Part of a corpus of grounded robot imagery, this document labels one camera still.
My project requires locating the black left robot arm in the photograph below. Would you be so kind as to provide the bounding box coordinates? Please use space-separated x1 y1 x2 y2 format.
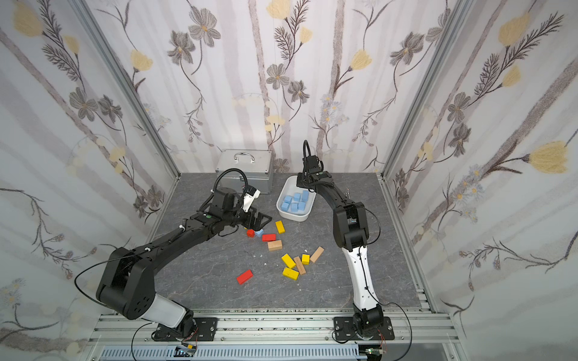
96 168 272 338

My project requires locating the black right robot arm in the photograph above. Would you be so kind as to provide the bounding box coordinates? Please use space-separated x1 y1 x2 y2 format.
297 145 384 338

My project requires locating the red long block centre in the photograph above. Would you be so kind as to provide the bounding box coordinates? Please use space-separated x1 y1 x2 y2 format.
261 234 277 242

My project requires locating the red long block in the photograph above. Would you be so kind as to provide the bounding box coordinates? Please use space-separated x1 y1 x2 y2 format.
261 234 277 242
236 270 254 285

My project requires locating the yellow long block top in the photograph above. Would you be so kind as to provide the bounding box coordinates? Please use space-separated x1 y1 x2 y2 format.
275 221 286 234

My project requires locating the natural wood block centre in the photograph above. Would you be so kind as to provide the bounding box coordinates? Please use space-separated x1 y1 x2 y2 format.
267 240 283 252

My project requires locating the white plastic tray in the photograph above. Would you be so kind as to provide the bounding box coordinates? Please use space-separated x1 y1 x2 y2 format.
276 175 316 222

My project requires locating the yellow block centre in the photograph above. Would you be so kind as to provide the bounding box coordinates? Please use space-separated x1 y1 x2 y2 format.
281 254 297 269

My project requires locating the red long block front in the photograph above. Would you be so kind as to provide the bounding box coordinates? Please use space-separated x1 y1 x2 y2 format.
236 270 254 285

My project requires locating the silver aluminium first aid case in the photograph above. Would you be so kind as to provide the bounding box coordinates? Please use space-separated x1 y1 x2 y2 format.
215 149 273 194

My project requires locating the yellow speckled block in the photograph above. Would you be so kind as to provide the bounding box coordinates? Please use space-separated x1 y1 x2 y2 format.
282 268 300 281

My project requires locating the engraved wood block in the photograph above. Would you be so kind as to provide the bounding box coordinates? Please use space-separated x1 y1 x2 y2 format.
294 257 306 275

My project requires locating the plain wood block right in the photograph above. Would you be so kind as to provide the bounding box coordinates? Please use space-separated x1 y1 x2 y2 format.
310 247 325 263

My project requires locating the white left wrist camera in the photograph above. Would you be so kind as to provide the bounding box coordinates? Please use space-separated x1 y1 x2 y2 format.
242 186 260 213

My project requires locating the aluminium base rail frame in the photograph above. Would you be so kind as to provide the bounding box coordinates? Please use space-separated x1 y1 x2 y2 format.
87 306 468 360

